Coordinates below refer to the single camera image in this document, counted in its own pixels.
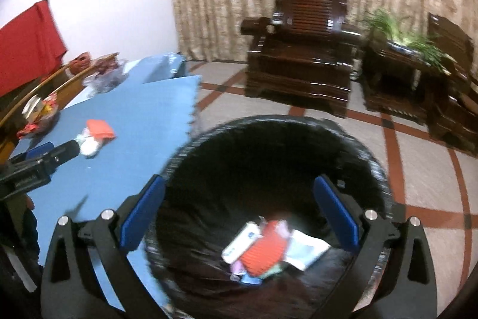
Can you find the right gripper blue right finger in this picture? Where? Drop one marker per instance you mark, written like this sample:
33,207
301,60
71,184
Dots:
342,219

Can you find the dark wooden armchair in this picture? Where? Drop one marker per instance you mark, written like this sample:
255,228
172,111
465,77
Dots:
304,50

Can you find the blue table cloth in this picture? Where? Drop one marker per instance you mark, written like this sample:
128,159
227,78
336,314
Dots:
151,121

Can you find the orange foam fruit net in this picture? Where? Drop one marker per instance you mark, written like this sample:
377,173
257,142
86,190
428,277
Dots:
268,250

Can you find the red snack packets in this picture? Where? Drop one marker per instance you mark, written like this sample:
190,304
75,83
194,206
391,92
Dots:
50,100

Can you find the white blue medicine box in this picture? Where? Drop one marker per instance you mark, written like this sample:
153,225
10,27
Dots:
304,250

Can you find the black lined trash bin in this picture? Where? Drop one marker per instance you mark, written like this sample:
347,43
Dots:
241,171

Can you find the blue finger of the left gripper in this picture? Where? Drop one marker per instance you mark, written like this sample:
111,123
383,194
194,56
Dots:
39,150

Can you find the glass fruit bowl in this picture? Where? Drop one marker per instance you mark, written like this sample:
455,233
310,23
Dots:
107,82

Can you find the red cloth cover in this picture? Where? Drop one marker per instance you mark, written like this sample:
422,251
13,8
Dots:
31,47

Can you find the small red foam net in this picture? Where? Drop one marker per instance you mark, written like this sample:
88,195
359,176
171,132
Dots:
100,129

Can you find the dark wooden side table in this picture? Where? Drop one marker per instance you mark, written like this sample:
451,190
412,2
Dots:
396,80

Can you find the white gold small box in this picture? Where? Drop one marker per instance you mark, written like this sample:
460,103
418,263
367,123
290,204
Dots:
33,105

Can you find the wooden sideboard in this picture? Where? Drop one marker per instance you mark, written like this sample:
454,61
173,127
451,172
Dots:
66,87

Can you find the dark red apple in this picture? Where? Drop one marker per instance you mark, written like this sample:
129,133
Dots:
106,65

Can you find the pink face mask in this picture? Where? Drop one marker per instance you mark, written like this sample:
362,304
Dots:
237,268

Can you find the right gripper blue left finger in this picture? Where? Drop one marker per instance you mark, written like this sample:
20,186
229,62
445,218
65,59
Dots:
137,212

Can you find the glass snack bowl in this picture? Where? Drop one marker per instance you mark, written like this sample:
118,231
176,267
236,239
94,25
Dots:
42,124

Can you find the green potted plant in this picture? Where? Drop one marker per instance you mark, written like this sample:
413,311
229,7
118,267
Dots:
385,31

